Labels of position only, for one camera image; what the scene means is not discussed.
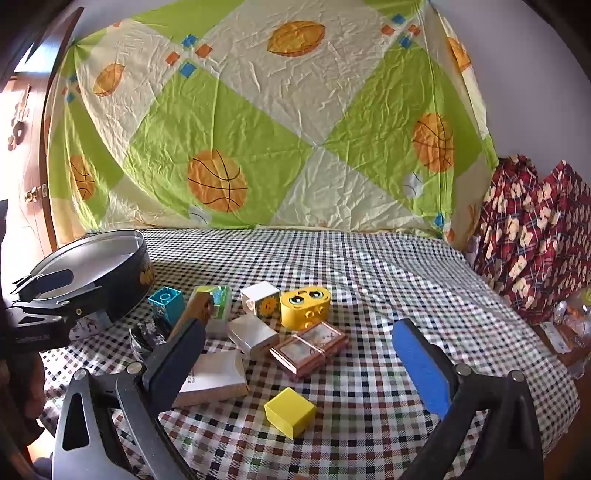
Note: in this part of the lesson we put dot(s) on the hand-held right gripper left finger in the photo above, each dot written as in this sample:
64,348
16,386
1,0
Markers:
173,364

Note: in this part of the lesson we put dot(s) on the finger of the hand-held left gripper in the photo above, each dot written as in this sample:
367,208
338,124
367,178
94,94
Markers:
46,281
78,300

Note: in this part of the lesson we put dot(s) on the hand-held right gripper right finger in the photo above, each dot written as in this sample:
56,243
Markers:
422,364

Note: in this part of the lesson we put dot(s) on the silver foil packet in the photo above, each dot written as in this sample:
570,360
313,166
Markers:
150,339

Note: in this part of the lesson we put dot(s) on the white box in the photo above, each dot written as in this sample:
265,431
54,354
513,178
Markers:
217,374

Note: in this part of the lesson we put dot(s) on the round metal tin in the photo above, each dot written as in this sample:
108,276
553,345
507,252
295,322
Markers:
124,286

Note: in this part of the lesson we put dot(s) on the brown toy block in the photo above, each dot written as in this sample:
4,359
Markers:
196,311

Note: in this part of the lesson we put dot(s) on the blue toy block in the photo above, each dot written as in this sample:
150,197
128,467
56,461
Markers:
166,304

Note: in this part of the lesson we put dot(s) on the white charger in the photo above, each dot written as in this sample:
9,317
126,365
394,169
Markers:
251,334

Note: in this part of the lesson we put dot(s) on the white sunflower toy block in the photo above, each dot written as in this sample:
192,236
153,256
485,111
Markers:
258,297

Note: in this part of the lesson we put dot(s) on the copper framed picture box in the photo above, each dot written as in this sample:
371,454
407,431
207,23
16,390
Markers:
307,350

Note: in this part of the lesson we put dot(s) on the yellow cube block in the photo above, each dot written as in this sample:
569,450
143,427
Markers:
291,410

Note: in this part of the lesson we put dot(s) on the yellow face toy block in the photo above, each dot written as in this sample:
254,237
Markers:
304,307

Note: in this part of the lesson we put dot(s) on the person's left hand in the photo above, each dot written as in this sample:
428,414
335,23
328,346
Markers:
23,397

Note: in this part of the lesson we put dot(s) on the brass door knob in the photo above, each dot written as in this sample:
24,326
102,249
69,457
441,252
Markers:
31,195

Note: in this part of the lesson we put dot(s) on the checked cloth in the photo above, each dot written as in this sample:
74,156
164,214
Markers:
369,286

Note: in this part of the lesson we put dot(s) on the brown wooden door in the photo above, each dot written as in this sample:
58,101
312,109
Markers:
23,152

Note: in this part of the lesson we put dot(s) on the clear plastic bags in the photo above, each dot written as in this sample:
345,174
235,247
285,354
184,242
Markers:
568,323

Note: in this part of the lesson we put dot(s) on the door ornament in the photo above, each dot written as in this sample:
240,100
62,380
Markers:
18,120

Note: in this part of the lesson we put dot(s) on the red plaid bear-print cloth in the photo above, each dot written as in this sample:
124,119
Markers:
531,230

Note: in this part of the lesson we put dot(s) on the transom window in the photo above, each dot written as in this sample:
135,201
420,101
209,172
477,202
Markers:
44,53

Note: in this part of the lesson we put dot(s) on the green ball-print sheet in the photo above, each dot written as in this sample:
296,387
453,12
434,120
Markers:
277,115

